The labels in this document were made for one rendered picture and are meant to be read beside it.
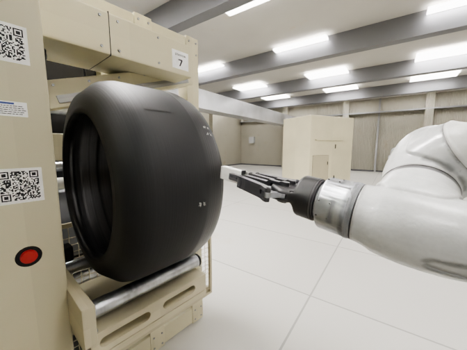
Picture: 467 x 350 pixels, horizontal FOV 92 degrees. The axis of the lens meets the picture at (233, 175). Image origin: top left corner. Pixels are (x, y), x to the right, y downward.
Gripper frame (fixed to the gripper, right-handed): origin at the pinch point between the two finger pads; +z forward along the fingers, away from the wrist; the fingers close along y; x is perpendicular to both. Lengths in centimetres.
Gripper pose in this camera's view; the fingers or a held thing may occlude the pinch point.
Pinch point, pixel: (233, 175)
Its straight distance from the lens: 51.6
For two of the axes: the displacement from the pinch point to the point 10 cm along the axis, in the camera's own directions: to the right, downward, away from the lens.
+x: -1.1, 9.7, 2.2
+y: -6.6, 1.0, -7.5
